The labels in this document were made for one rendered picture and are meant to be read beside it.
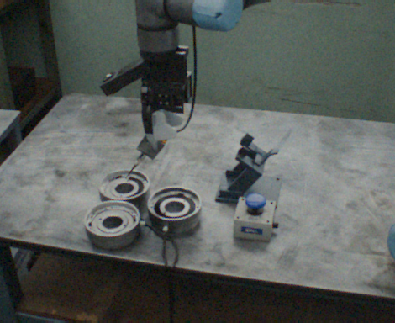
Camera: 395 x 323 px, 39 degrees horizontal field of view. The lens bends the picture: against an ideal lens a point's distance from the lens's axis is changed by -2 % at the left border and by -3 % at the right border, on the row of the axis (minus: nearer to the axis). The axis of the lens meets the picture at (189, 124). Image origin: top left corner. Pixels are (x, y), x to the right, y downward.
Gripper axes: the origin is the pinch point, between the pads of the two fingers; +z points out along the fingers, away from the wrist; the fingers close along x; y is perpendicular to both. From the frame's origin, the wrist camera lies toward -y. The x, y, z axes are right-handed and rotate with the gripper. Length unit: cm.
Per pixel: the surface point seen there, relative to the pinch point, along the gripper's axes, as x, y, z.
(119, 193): -2.4, -7.6, 12.4
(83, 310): -13.9, -14.9, 38.0
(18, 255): 29, -60, 70
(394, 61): 153, 65, 45
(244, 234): -10.8, 19.8, 11.8
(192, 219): -10.3, 9.9, 10.3
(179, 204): -5.4, 6.1, 11.0
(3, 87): 104, -103, 48
